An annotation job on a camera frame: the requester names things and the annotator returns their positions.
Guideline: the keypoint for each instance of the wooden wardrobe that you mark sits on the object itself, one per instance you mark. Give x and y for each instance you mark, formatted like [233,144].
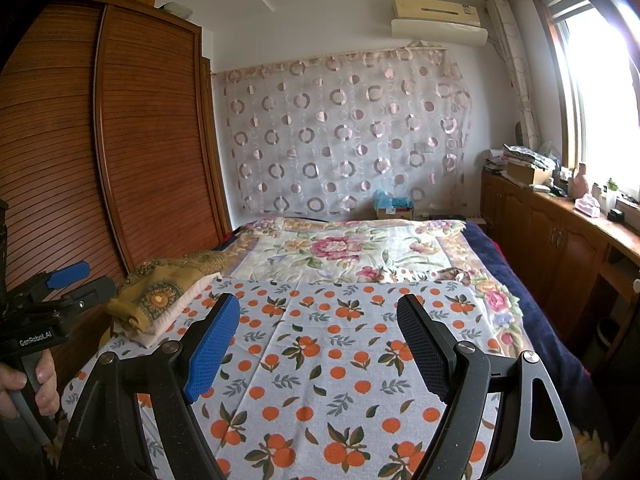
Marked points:
[150,135]

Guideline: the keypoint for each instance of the pink bottle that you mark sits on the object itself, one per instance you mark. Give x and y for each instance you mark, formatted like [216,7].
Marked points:
[580,182]

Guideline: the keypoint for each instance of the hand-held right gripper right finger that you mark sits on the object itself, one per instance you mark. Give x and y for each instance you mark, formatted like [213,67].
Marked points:
[425,350]

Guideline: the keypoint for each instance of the pink tissue pack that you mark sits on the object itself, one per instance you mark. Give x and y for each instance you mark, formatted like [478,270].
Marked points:
[587,207]

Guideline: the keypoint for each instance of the white object on wardrobe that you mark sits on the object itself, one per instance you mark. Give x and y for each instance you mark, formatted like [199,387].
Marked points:
[176,9]

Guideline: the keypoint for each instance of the white box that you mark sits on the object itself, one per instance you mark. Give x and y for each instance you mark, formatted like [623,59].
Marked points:
[630,215]

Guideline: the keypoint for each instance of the small black box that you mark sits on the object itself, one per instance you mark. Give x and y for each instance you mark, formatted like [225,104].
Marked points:
[616,214]

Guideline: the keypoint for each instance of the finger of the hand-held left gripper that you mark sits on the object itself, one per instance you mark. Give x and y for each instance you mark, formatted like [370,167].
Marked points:
[92,290]
[67,275]

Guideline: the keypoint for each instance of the brown patterned shirt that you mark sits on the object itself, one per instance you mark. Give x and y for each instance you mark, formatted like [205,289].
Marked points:
[160,290]

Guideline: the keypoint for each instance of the person's left hand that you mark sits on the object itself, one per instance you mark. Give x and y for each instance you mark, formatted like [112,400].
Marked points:
[45,382]

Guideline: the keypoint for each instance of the patterned window curtain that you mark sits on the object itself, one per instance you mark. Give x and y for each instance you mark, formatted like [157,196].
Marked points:
[517,75]

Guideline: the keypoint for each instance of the circle patterned sheer curtain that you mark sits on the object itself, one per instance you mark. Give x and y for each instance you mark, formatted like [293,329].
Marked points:
[340,150]

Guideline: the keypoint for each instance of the blue topped cardboard box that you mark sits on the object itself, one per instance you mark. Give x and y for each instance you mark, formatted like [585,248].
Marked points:
[394,206]

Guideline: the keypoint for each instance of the white bottle green cap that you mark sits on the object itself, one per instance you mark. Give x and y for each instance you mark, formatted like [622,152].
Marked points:
[611,196]

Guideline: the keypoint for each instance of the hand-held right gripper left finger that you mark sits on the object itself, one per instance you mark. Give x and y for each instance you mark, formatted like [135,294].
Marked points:
[212,350]

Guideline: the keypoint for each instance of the wooden side cabinet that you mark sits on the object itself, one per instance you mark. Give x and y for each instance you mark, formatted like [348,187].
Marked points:
[540,230]

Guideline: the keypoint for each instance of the floral blanket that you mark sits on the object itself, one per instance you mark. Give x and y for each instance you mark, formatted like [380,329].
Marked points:
[340,250]

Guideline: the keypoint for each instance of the brown cardboard box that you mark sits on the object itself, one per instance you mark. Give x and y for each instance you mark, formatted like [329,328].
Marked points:
[527,174]

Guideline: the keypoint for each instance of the orange fruit print garment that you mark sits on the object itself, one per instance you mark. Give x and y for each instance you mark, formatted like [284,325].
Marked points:
[325,360]

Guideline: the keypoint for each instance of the window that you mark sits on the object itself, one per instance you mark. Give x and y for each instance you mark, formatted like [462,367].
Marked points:
[600,100]

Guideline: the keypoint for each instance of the wall air conditioner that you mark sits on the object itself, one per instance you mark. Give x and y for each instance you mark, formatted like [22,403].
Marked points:
[440,22]

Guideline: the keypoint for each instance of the navy blue blanket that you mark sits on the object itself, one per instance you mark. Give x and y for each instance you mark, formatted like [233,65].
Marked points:
[540,320]

